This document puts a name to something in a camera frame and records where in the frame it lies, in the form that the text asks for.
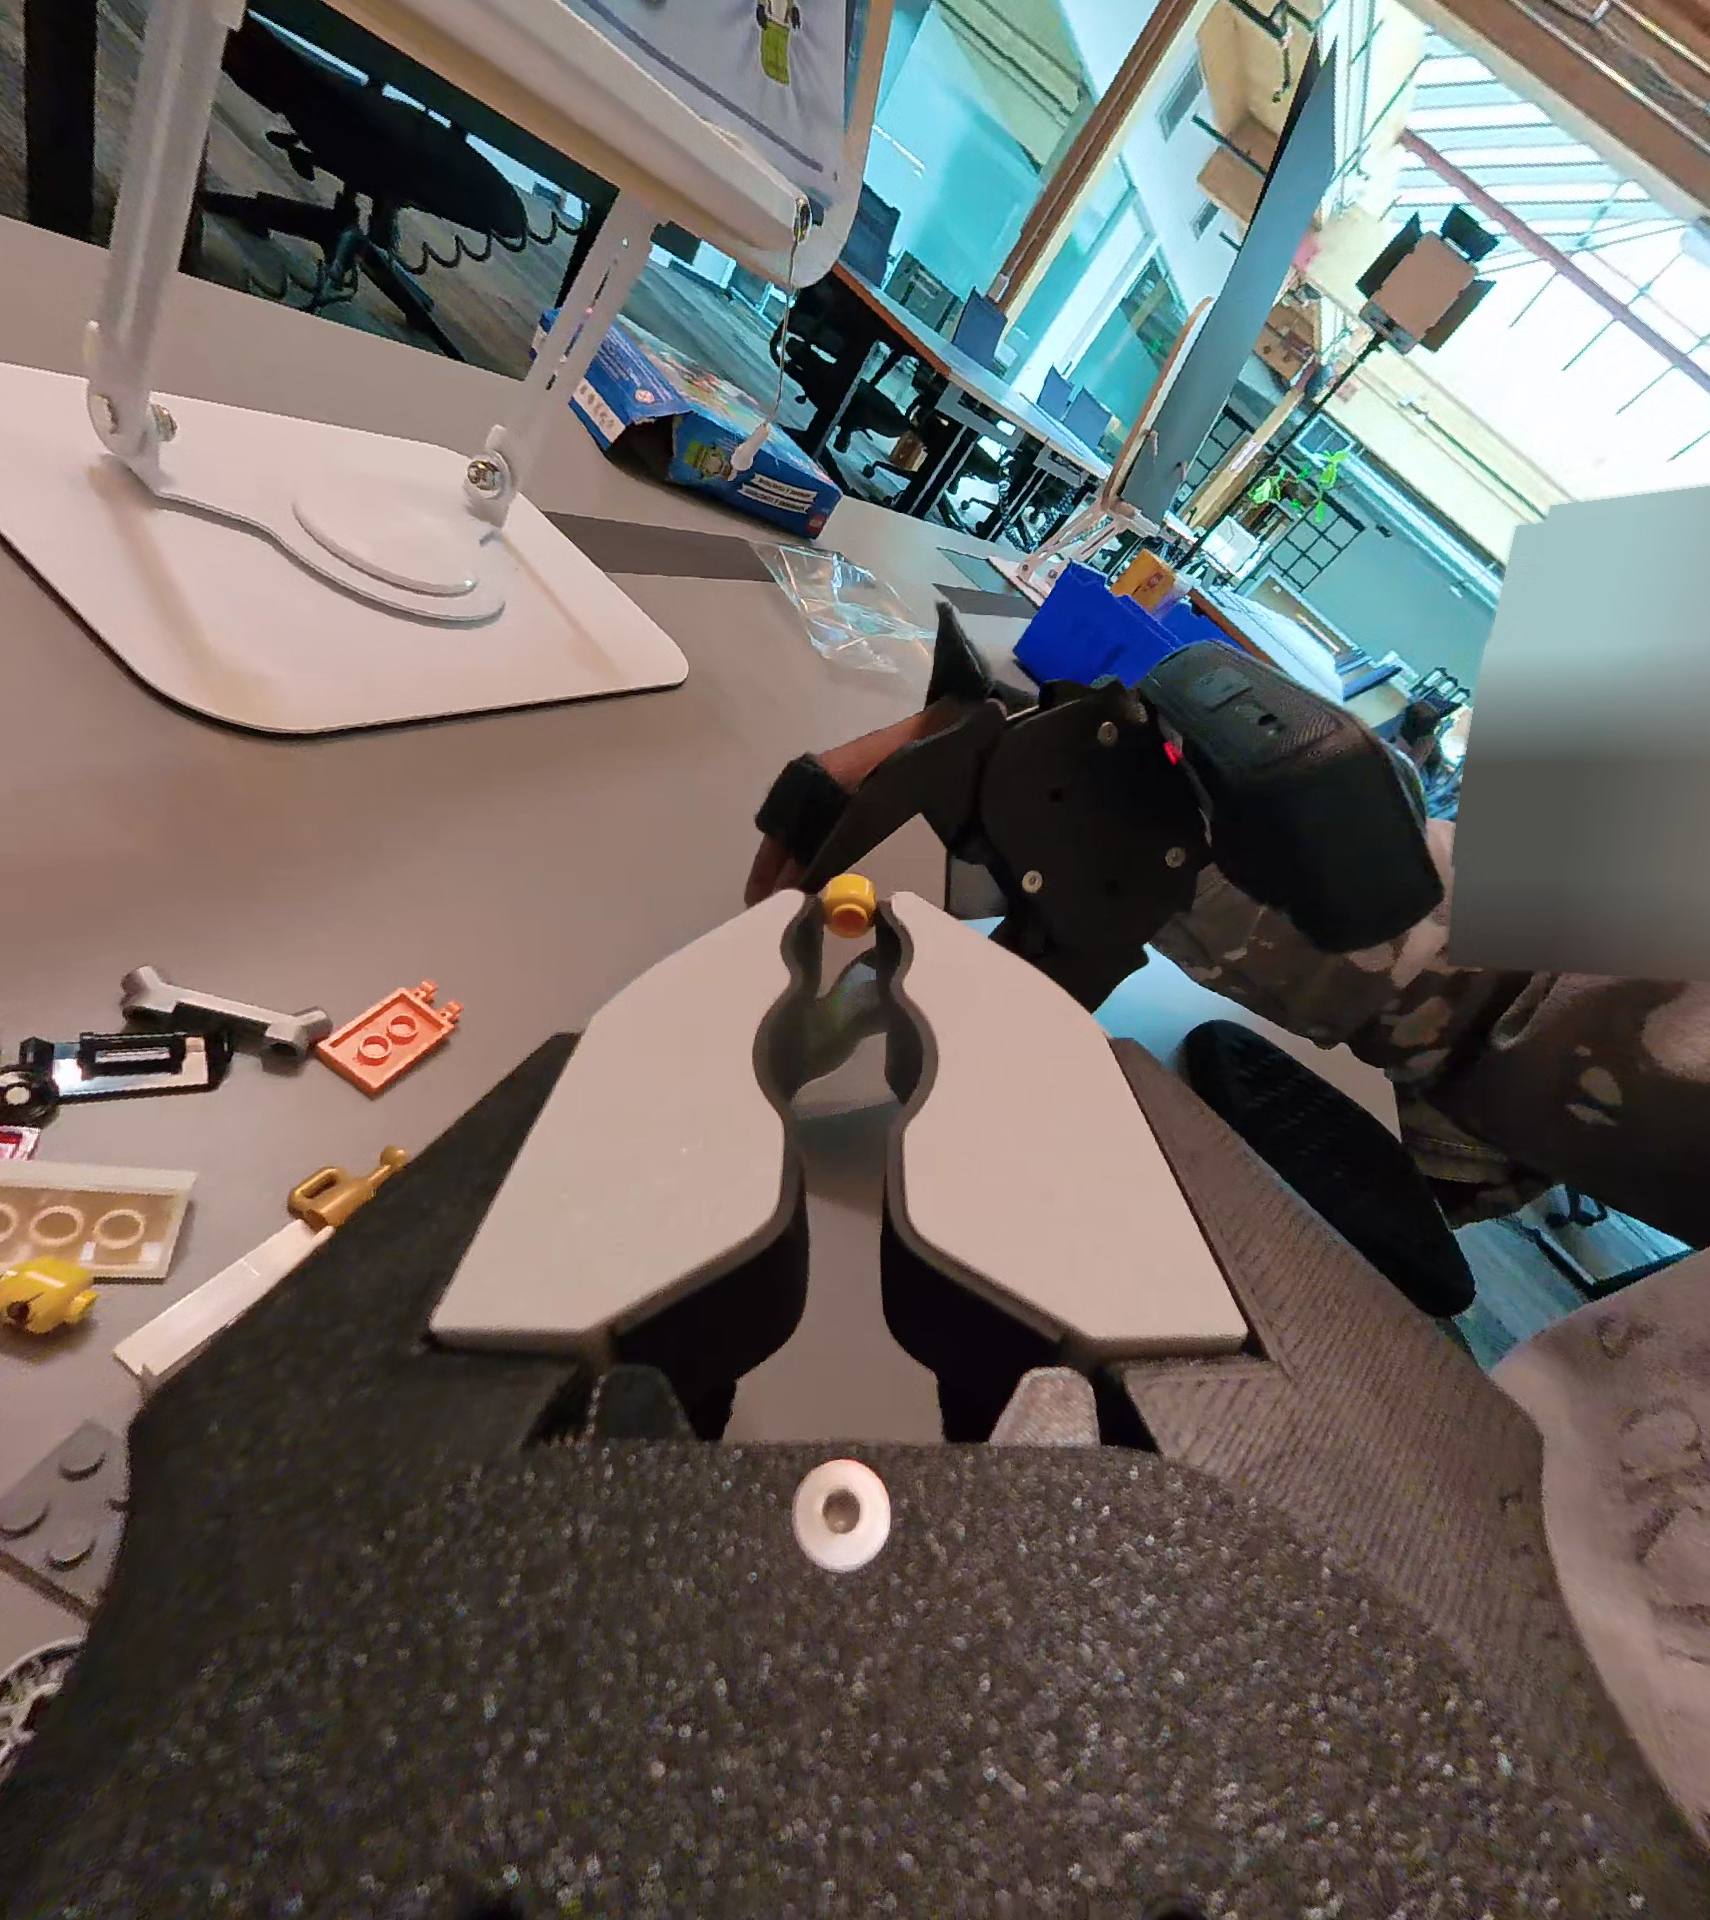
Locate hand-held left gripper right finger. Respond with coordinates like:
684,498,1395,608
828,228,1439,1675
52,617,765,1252
886,891,1253,1367

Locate lego instruction booklet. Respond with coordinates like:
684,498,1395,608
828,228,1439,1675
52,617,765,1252
569,0,872,188

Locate clear bag of lego pieces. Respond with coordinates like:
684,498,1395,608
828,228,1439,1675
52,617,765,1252
765,540,942,668

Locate pile of lego pieces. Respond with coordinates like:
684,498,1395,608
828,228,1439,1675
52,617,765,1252
0,959,467,1801

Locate blue plastic bin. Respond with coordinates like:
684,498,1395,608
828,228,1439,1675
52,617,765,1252
1013,563,1223,698

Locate black office chair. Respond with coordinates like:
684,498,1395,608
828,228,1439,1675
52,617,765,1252
196,15,542,347

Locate blue lego set box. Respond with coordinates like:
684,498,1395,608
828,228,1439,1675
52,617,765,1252
569,316,864,548

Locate long wooden desk black legs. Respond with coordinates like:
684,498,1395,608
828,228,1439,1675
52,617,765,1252
796,263,1112,528

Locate black textured oval pad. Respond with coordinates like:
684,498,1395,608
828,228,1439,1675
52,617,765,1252
1180,1019,1477,1321

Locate white wire screen stand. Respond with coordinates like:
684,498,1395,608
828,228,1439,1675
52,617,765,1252
0,0,695,739

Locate person's right hand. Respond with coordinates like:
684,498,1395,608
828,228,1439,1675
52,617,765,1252
743,809,888,911

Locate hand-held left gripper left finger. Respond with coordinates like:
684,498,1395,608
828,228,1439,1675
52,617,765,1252
430,891,806,1358

